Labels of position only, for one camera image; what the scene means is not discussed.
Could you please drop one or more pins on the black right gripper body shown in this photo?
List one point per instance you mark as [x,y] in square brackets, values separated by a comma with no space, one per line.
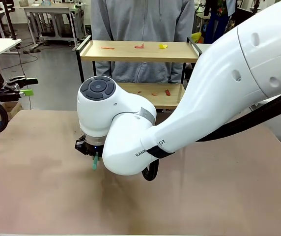
[93,150]

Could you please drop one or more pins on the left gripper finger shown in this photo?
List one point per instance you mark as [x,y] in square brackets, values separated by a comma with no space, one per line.
[27,93]
[32,80]

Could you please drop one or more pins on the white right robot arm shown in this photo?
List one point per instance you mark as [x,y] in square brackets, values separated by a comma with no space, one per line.
[204,86]

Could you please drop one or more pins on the cardboard box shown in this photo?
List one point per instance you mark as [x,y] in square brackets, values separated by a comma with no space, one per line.
[12,109]

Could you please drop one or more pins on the black power strip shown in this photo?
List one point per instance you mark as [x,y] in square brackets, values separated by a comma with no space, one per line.
[32,50]

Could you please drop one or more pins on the black clamp pole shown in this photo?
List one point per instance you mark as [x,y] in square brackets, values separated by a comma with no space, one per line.
[9,19]

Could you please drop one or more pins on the teal box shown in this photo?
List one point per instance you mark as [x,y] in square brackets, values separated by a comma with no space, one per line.
[46,3]

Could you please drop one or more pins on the long red paper strip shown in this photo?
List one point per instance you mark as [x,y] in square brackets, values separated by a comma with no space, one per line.
[107,48]

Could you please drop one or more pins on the curled red paper scrap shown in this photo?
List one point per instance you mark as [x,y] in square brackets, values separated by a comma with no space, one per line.
[139,46]

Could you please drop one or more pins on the person in grey hoodie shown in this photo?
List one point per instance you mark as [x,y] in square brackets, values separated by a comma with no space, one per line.
[140,19]

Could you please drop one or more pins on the yellow paper scrap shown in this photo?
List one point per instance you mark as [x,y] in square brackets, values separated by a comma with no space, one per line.
[163,46]

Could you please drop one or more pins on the yellow-green bag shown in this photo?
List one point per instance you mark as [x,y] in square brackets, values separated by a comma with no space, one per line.
[196,37]

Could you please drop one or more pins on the person in blue trousers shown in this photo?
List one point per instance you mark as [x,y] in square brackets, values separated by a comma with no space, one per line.
[215,24]

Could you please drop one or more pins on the black monitor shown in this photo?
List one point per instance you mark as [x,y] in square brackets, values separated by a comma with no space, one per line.
[241,14]

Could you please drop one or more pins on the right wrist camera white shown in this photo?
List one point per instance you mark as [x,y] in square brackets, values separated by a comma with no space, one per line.
[80,146]

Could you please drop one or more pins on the white desk grey frame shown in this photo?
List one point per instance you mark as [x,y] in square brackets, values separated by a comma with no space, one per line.
[47,10]

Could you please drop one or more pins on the two-tier wooden shelf black frame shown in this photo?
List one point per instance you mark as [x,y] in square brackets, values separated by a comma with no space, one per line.
[140,57]

